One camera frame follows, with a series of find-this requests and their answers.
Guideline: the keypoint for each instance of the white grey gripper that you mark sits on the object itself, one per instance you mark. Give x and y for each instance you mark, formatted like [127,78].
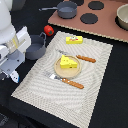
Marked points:
[12,53]

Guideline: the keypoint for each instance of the yellow toy cheese wedge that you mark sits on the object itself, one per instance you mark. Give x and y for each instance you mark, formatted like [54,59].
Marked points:
[66,62]

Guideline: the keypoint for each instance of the yellow toy butter block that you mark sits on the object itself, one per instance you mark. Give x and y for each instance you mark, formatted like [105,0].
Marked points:
[74,40]

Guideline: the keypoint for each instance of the white toy fish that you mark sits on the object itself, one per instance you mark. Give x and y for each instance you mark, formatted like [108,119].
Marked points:
[15,76]

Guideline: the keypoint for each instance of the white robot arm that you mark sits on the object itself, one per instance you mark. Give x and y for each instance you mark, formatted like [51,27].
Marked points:
[7,30]

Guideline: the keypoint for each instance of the red toy tomato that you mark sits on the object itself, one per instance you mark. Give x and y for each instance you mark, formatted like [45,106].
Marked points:
[49,31]

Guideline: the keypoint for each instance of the round wooden plate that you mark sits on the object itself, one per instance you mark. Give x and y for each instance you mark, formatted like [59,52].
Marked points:
[67,72]

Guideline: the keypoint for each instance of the grey toy saucepan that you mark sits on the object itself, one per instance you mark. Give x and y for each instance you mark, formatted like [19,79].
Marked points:
[66,9]

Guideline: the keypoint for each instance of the brown toy stove top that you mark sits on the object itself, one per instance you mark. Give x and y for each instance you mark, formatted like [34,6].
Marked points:
[105,26]

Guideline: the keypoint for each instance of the beige toy bowl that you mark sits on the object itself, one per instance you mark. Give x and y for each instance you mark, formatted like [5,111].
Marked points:
[122,14]

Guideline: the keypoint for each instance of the grey two-handled toy pot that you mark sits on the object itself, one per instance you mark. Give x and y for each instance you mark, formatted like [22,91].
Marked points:
[37,48]

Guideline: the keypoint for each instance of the toy knife orange handle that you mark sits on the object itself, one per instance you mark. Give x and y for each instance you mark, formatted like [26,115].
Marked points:
[78,56]

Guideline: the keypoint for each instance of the toy fork orange handle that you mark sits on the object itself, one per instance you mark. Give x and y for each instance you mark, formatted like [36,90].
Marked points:
[65,80]

